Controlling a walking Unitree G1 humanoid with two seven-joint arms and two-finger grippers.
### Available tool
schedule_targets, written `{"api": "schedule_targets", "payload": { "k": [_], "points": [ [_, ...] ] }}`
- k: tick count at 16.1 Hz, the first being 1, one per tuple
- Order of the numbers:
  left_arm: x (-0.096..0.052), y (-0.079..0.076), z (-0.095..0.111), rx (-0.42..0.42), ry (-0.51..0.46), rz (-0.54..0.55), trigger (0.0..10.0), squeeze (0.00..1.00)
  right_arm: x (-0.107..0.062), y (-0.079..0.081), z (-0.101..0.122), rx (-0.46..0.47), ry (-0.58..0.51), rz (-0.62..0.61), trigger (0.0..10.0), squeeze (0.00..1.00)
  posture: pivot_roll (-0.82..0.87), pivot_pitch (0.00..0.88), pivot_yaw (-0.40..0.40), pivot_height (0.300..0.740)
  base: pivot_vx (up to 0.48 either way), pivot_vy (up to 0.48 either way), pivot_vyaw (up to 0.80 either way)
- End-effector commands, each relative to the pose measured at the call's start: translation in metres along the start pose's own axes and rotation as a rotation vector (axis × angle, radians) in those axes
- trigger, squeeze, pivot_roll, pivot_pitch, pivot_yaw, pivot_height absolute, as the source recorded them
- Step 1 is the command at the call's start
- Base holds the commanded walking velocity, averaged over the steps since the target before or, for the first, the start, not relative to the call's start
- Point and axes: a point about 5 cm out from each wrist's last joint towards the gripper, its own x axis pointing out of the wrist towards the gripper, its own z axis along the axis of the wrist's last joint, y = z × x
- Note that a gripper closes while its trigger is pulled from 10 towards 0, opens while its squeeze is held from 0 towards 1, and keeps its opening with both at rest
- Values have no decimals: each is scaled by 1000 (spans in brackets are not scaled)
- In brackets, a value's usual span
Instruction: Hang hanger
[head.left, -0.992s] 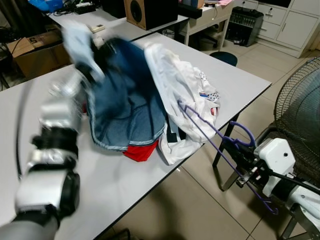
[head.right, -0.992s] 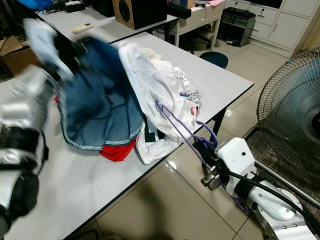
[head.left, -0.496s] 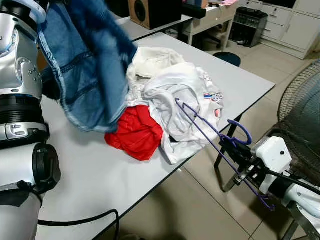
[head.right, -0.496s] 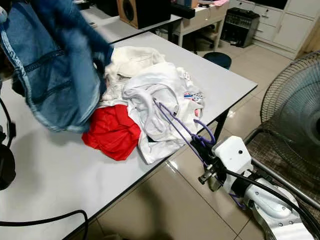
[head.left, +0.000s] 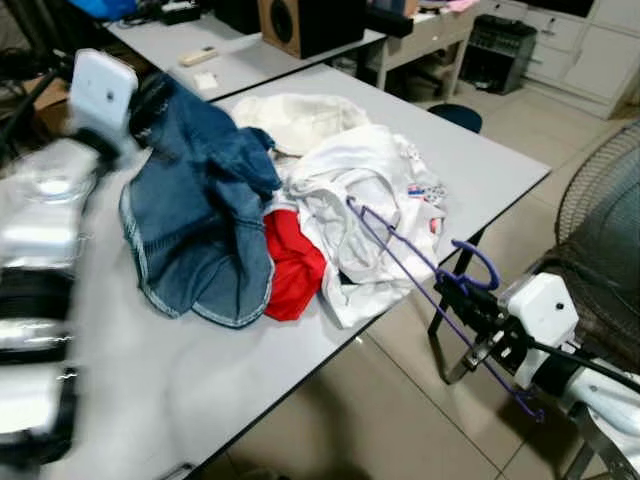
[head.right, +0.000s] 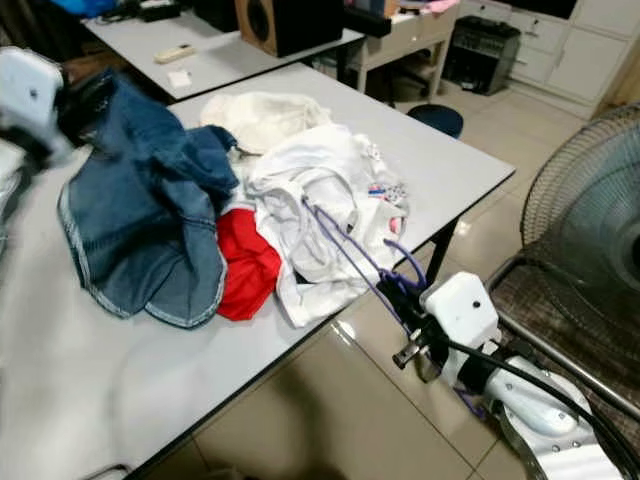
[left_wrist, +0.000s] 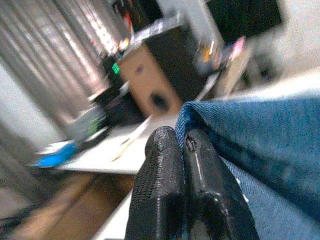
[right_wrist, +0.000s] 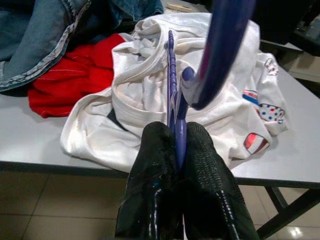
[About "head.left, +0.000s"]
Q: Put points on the crumpled white garment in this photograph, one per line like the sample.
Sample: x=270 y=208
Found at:
x=370 y=170

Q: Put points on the purple plastic hanger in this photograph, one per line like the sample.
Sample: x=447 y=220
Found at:
x=482 y=251

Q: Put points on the white drawer cabinet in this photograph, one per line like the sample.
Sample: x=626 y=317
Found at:
x=590 y=50

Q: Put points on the small white paper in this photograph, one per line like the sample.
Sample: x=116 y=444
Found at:
x=206 y=81

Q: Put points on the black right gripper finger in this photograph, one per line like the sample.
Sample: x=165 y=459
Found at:
x=470 y=292
x=476 y=322

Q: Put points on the small black device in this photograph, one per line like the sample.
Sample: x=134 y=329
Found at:
x=180 y=14

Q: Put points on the blue round stool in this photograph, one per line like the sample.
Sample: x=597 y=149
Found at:
x=457 y=117

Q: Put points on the grey table with black legs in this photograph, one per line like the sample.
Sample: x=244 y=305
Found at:
x=250 y=70
x=420 y=150

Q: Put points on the cream white garment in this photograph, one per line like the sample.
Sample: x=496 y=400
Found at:
x=300 y=120

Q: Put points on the red garment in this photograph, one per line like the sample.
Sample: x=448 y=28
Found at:
x=295 y=270

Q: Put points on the white remote control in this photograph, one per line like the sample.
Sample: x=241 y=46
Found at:
x=198 y=57

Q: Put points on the blue cloth item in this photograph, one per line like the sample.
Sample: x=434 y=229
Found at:
x=105 y=8

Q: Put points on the pink item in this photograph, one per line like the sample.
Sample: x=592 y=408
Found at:
x=462 y=5

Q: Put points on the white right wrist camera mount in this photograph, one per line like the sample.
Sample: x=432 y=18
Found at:
x=545 y=305

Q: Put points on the wooden black loudspeaker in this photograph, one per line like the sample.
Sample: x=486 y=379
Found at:
x=320 y=25

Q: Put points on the black office machine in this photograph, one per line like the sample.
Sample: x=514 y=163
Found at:
x=500 y=50

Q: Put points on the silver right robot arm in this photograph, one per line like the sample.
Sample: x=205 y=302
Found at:
x=610 y=410

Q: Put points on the black standing fan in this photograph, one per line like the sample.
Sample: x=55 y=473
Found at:
x=610 y=190

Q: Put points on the white desk with drawer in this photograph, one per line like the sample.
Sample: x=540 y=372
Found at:
x=430 y=35

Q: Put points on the blue denim garment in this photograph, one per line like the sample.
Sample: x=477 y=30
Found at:
x=200 y=230

